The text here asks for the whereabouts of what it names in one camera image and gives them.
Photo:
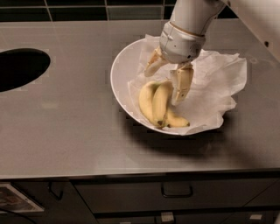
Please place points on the white bowl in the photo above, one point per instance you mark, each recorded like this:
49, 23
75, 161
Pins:
124, 75

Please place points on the dark round sink hole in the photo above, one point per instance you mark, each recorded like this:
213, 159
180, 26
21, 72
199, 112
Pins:
20, 66

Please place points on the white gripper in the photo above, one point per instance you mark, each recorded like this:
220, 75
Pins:
180, 44

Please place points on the black drawer handle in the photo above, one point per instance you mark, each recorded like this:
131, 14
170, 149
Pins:
175, 190

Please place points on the grey drawer front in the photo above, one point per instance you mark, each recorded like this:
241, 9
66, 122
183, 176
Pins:
207, 194

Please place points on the lower grey drawer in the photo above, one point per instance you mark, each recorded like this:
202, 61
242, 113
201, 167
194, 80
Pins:
268, 217

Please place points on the yellow banana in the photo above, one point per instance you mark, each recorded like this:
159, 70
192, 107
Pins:
160, 102

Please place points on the white crumpled paper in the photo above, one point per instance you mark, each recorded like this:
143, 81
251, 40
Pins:
231, 68

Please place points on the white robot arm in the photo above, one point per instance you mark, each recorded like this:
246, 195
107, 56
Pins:
261, 17

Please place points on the black cabinet door handle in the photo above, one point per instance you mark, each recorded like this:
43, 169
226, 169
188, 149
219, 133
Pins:
56, 190

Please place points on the grey cabinet door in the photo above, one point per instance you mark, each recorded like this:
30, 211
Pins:
70, 210

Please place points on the grey drawer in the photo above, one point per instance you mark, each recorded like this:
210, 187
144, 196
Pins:
268, 217
207, 194

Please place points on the small white label right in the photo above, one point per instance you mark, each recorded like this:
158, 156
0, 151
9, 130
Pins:
256, 217

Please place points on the white label tag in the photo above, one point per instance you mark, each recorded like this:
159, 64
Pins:
167, 218

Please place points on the printed paper sheet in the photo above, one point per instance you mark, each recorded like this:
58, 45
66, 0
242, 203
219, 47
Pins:
12, 199

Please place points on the yellow banana underneath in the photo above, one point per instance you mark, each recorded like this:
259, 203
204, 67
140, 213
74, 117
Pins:
145, 104

